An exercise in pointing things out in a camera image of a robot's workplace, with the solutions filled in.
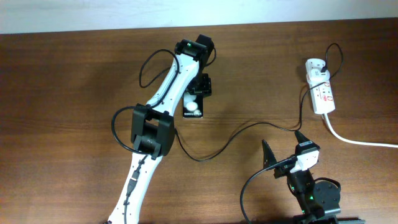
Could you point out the black smartphone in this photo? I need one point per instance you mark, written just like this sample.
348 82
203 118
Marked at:
192 106

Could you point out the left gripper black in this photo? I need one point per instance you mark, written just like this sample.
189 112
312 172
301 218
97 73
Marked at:
206 88

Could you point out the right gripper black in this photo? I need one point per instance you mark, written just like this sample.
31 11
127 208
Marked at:
270 157

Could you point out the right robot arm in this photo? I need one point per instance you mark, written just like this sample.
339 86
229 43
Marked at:
319 199

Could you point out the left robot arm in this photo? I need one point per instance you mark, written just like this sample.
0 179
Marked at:
153 130

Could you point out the white charger plug adapter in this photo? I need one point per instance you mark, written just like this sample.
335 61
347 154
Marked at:
315 76

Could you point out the white power strip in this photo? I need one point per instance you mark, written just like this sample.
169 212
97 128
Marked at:
321 93

